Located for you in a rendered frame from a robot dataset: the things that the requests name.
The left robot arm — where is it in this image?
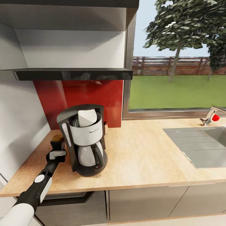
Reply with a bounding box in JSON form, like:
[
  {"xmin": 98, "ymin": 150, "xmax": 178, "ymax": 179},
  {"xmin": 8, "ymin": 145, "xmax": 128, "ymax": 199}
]
[{"xmin": 0, "ymin": 150, "xmax": 66, "ymax": 226}]

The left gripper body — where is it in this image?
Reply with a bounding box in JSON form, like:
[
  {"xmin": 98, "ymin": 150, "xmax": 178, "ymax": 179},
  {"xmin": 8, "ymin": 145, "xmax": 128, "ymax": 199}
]
[{"xmin": 46, "ymin": 154, "xmax": 65, "ymax": 168}]

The bottle of coffee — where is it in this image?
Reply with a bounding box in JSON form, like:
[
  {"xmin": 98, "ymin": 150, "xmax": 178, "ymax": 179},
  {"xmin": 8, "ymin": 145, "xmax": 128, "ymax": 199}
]
[{"xmin": 50, "ymin": 135, "xmax": 66, "ymax": 151}]

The paper coffee filter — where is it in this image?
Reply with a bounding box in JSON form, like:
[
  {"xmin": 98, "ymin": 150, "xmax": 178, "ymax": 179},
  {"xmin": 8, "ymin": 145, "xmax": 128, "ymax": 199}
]
[{"xmin": 78, "ymin": 109, "xmax": 97, "ymax": 128}]

